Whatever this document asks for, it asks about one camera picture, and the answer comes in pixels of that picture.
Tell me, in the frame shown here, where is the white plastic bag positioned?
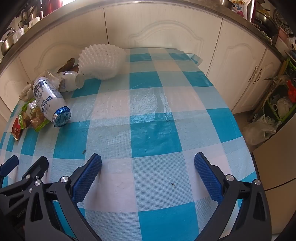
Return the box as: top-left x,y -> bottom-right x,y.
276,97 -> 294,117

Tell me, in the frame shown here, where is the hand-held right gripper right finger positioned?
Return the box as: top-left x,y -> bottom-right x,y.
194,152 -> 271,241

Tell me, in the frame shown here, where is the grey kitchen countertop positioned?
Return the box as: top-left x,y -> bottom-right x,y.
0,0 -> 296,67

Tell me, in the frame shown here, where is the small white milk bottle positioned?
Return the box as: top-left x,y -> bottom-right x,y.
56,71 -> 84,93

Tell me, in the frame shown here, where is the black wok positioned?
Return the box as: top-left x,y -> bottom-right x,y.
253,9 -> 279,35

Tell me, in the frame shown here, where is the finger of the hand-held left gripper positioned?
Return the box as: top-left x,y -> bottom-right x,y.
0,155 -> 19,180
0,156 -> 49,202

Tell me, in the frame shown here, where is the white cup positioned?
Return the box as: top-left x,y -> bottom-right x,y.
13,28 -> 25,43
28,17 -> 41,29

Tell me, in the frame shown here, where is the white plastic packet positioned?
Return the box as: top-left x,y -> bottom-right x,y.
45,71 -> 63,92

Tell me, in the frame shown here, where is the large brown fruit peel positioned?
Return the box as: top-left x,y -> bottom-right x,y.
57,57 -> 75,72

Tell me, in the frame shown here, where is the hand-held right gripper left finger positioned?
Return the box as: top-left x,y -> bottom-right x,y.
24,153 -> 103,241

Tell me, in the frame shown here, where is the white tissue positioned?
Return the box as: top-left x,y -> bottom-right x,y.
19,83 -> 35,100

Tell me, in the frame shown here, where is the green snack wrapper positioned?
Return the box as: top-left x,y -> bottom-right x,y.
18,109 -> 31,130
25,100 -> 50,132

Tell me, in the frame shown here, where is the white cabinet door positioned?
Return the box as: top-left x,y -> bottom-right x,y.
103,4 -> 224,70
231,47 -> 284,114
0,54 -> 31,123
17,7 -> 109,78
206,20 -> 268,114

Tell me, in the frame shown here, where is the red snack wrapper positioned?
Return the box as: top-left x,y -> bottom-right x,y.
10,116 -> 22,142

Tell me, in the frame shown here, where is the red thermos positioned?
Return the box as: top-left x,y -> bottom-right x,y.
45,0 -> 63,12

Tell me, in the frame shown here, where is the white foam fruit net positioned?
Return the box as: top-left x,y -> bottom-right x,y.
78,44 -> 127,81

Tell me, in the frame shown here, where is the clear plastic bag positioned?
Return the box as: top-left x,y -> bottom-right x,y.
242,114 -> 282,146

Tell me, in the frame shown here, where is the beige appliance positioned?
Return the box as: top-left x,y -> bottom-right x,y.
252,119 -> 296,192

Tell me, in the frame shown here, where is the green plastic crate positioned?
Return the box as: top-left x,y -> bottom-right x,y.
264,58 -> 296,122

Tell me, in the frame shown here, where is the large blue white milk bottle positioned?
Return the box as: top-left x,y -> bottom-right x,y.
32,76 -> 71,128

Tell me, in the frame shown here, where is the blue white checked tablecloth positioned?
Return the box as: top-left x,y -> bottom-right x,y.
0,47 -> 260,241

